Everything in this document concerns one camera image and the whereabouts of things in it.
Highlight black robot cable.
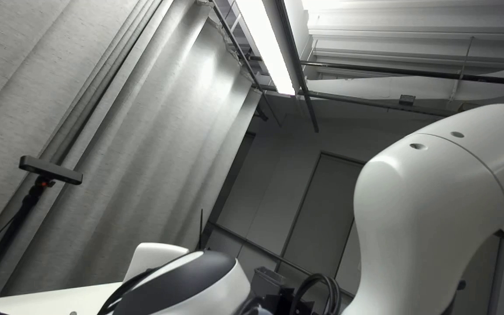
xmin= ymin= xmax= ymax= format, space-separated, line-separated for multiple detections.
xmin=290 ymin=272 xmax=342 ymax=315

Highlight black camera stand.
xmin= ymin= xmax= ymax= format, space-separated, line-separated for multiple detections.
xmin=0 ymin=153 xmax=85 ymax=307

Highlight ceiling light fixture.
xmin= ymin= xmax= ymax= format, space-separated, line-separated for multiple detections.
xmin=232 ymin=0 xmax=299 ymax=98

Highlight black ceiling pipe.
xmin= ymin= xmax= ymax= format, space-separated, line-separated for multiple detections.
xmin=302 ymin=53 xmax=504 ymax=88

